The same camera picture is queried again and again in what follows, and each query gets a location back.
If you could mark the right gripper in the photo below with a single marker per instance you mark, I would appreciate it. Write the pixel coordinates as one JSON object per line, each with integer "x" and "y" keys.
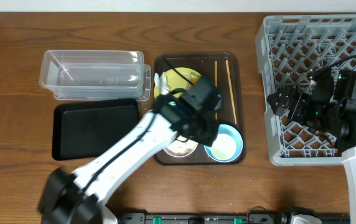
{"x": 297, "y": 114}

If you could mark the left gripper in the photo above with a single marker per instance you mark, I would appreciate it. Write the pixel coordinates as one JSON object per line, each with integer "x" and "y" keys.
{"x": 201, "y": 134}

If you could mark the white bowl with crumbs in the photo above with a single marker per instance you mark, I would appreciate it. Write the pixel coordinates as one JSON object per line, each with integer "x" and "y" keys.
{"x": 181, "y": 147}

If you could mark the white tissue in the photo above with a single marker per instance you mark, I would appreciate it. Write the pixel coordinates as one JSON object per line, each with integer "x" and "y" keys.
{"x": 161, "y": 85}

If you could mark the green orange snack wrapper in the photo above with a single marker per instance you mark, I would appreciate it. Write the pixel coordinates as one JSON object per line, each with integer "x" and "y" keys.
{"x": 194, "y": 77}

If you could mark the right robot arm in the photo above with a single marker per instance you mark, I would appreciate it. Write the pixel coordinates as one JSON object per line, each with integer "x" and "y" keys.
{"x": 330, "y": 108}

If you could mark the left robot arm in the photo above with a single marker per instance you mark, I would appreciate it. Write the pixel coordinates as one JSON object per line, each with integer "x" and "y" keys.
{"x": 81, "y": 196}

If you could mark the grey dishwasher rack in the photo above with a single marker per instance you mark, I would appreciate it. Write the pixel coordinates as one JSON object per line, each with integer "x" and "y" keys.
{"x": 287, "y": 48}

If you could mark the light blue bowl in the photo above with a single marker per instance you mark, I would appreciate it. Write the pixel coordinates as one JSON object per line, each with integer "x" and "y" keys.
{"x": 228, "y": 145}

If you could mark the right wooden chopstick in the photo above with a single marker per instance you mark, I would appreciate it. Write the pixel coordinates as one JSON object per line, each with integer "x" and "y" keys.
{"x": 231, "y": 91}

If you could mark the wooden chopstick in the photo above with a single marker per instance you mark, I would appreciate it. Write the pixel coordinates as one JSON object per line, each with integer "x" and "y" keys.
{"x": 231, "y": 91}
{"x": 216, "y": 81}

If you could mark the yellow round plate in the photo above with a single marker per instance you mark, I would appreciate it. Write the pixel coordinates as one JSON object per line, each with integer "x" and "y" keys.
{"x": 176, "y": 81}

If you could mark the dark brown serving tray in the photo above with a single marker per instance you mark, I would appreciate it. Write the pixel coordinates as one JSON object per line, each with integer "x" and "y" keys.
{"x": 220, "y": 68}

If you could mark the left wooden chopstick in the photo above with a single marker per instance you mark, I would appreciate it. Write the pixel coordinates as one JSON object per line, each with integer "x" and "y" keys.
{"x": 216, "y": 81}

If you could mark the black plastic tray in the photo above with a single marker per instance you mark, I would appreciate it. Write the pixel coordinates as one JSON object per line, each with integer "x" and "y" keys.
{"x": 88, "y": 129}

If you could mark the clear plastic bin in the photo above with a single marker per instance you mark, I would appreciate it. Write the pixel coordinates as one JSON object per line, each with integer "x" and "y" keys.
{"x": 96, "y": 75}

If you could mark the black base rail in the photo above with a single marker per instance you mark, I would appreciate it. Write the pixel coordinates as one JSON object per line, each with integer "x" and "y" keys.
{"x": 256, "y": 215}

